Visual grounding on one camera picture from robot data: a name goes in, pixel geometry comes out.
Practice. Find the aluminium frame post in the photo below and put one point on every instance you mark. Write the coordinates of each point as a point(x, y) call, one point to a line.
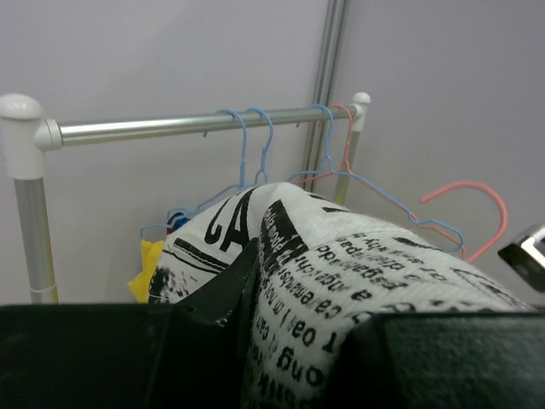
point(329, 54)

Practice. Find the newspaper print trousers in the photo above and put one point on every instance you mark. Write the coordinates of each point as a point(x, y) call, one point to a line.
point(323, 269)

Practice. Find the white clothes rack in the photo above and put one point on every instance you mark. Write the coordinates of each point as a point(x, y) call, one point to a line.
point(28, 136)

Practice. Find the blue patterned garment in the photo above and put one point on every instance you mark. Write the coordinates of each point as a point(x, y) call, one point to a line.
point(176, 219)

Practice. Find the yellow garment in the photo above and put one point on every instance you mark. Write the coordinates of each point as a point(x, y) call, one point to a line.
point(150, 253)

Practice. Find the pink wire hanger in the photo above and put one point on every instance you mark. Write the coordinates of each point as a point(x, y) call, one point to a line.
point(326, 166)
point(492, 216)

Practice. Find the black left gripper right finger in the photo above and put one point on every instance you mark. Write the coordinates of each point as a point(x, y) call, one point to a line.
point(443, 360)

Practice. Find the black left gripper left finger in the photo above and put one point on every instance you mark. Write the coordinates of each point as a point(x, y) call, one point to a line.
point(189, 354)

